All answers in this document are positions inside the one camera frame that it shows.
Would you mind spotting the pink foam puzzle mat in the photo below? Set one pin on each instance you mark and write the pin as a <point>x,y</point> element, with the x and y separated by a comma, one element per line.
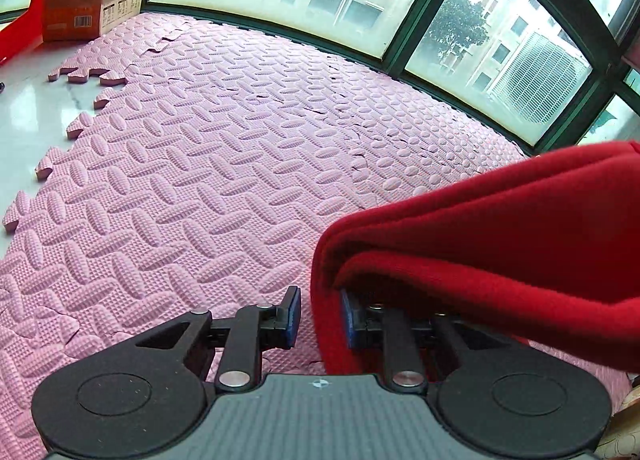
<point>210,165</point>

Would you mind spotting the red fleece garment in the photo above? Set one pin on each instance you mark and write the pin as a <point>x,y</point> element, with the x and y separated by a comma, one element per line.
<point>480,240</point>

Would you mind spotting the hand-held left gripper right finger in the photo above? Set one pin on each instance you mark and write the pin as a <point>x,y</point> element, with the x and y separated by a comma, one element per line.
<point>348,317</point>

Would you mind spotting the green window frame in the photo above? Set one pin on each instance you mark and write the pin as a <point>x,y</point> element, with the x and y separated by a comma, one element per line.
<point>450,25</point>

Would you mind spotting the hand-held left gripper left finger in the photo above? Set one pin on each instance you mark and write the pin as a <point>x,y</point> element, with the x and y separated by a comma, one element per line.
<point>291,316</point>

